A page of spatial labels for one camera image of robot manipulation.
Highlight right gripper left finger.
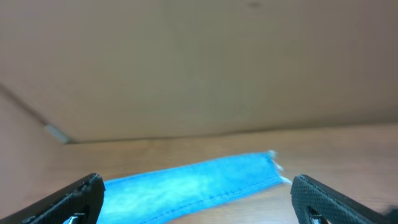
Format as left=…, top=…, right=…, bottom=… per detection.
left=1, top=173, right=105, bottom=224

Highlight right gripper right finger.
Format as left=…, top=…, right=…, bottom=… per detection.
left=290, top=175, right=397, bottom=224

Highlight light blue jeans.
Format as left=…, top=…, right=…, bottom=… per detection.
left=98, top=151, right=288, bottom=224

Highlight cardboard backboard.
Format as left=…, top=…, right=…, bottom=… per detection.
left=1, top=1, right=397, bottom=142

